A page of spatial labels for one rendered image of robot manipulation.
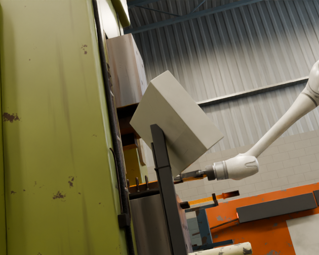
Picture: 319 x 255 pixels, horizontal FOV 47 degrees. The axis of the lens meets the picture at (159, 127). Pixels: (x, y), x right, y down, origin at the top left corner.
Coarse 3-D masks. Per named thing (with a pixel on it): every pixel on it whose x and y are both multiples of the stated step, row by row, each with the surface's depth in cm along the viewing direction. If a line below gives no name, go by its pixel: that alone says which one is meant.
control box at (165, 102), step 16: (160, 80) 116; (176, 80) 117; (144, 96) 123; (160, 96) 115; (176, 96) 115; (144, 112) 129; (160, 112) 121; (176, 112) 113; (192, 112) 114; (144, 128) 136; (176, 128) 118; (192, 128) 112; (208, 128) 114; (176, 144) 124; (192, 144) 116; (208, 144) 112; (176, 160) 131; (192, 160) 122; (176, 176) 138
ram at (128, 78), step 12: (120, 36) 191; (132, 36) 193; (108, 48) 190; (120, 48) 189; (132, 48) 188; (120, 60) 187; (132, 60) 186; (120, 72) 185; (132, 72) 184; (144, 72) 213; (120, 84) 183; (132, 84) 181; (144, 84) 198; (120, 96) 180; (132, 96) 179; (120, 108) 180; (132, 108) 183
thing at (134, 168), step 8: (120, 24) 263; (128, 152) 213; (136, 152) 212; (128, 160) 211; (136, 160) 211; (128, 168) 210; (136, 168) 209; (144, 168) 223; (128, 176) 208; (136, 176) 208; (144, 176) 217
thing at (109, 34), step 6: (102, 0) 211; (108, 0) 234; (102, 6) 206; (108, 6) 228; (102, 12) 202; (108, 12) 223; (102, 18) 198; (108, 18) 218; (114, 18) 242; (102, 24) 195; (108, 24) 213; (114, 24) 236; (108, 30) 208; (114, 30) 230; (108, 36) 204; (114, 36) 225
